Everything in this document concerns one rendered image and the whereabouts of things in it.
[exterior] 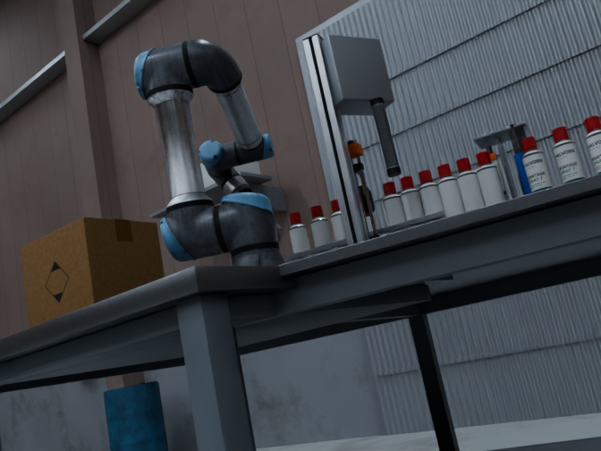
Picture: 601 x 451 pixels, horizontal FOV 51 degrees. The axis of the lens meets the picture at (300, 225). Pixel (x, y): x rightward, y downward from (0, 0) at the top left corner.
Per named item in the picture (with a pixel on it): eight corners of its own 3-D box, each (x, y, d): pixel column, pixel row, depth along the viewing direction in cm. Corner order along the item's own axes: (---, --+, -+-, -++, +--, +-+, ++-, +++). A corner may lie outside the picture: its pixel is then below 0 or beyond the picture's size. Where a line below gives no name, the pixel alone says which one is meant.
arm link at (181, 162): (224, 251, 144) (183, 31, 151) (162, 264, 145) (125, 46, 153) (235, 254, 155) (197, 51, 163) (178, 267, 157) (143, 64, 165)
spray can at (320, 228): (342, 273, 178) (327, 205, 183) (334, 273, 174) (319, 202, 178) (325, 277, 180) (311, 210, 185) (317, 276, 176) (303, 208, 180)
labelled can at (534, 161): (562, 215, 153) (538, 137, 158) (560, 212, 149) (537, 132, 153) (540, 220, 155) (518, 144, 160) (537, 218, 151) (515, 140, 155)
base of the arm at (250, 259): (305, 282, 149) (297, 242, 151) (270, 281, 136) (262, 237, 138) (254, 295, 156) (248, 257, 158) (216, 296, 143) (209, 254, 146)
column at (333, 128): (377, 276, 158) (324, 38, 172) (371, 275, 154) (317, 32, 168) (361, 280, 159) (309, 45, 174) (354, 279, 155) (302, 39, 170)
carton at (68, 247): (171, 316, 171) (156, 222, 177) (96, 322, 152) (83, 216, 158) (105, 336, 188) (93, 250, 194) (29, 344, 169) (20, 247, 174)
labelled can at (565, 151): (595, 206, 150) (570, 127, 154) (594, 203, 145) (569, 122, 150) (571, 212, 152) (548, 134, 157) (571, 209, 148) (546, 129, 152)
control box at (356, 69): (395, 101, 169) (379, 38, 173) (342, 99, 160) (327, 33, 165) (375, 117, 177) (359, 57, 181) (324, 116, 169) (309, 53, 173)
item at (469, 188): (494, 233, 160) (474, 158, 164) (490, 231, 155) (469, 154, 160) (474, 238, 162) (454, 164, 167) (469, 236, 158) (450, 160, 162)
